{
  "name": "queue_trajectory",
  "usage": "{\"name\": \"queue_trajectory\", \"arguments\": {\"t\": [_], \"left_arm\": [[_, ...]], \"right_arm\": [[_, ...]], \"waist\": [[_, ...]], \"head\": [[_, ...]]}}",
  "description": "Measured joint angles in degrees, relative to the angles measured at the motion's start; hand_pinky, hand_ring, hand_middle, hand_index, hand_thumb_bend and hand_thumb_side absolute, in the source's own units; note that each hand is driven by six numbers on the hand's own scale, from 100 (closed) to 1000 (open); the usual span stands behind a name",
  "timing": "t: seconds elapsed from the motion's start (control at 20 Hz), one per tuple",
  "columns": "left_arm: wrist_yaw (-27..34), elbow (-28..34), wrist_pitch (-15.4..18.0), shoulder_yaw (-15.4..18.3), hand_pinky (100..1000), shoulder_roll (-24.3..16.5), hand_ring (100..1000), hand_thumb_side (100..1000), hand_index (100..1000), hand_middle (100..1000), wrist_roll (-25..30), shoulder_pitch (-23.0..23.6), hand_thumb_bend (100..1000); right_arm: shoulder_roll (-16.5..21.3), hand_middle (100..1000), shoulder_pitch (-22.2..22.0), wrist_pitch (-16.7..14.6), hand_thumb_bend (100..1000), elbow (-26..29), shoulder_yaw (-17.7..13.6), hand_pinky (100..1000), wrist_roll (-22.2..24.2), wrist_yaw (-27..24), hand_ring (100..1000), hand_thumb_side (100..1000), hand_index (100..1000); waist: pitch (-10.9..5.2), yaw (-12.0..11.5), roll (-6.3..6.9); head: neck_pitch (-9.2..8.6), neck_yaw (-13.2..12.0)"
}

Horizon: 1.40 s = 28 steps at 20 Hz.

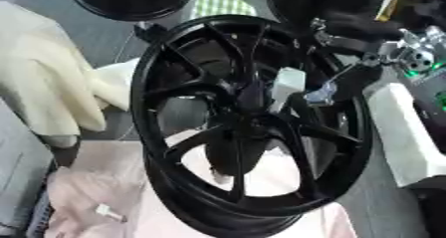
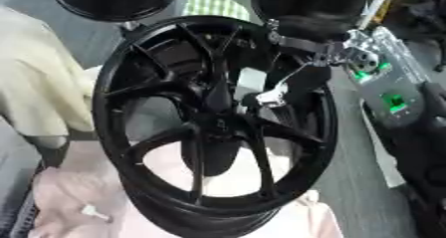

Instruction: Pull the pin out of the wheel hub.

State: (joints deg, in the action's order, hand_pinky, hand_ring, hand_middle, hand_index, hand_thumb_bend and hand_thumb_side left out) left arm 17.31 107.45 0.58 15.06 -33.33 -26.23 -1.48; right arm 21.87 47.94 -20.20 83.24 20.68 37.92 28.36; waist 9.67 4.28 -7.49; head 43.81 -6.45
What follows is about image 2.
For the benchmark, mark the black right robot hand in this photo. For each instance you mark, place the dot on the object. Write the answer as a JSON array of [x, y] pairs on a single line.
[[310, 82]]

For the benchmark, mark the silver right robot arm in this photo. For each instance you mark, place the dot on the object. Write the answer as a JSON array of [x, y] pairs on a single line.
[[395, 92]]

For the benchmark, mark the black spoked wheel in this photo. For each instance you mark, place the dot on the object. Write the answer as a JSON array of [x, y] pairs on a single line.
[[216, 129]]

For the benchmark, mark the white pin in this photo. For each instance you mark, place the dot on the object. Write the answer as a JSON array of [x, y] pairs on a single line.
[[93, 211]]

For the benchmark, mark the person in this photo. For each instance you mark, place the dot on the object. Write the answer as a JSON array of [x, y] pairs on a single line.
[[35, 76]]

